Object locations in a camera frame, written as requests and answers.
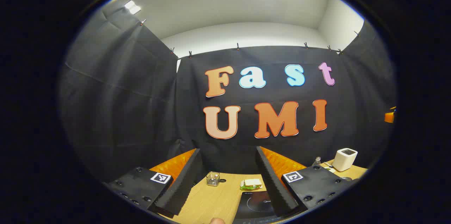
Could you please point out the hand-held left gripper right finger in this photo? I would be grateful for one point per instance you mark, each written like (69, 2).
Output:
(273, 185)

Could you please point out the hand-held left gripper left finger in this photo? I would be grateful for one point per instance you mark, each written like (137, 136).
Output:
(183, 185)

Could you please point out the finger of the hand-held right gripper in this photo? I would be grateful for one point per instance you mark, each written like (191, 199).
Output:
(389, 116)

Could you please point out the black induction cooktop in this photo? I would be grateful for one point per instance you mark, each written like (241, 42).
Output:
(255, 204)

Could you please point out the stainless steel pot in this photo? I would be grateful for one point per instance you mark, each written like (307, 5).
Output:
(346, 179)

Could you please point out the sandwich with lettuce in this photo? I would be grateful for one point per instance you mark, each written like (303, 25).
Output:
(251, 183)

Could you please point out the clear plastic water bottle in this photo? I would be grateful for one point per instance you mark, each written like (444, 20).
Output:
(316, 161)

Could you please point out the white divided tray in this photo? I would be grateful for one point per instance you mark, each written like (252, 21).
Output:
(330, 168)

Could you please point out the white toaster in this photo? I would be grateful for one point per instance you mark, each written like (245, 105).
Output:
(344, 160)

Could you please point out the black backdrop cloth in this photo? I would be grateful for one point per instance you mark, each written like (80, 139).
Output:
(141, 111)

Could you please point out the row of backdrop clips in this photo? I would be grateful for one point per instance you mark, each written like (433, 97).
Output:
(238, 46)

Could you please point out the ceiling light panel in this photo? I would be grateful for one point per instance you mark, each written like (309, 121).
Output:
(132, 7)

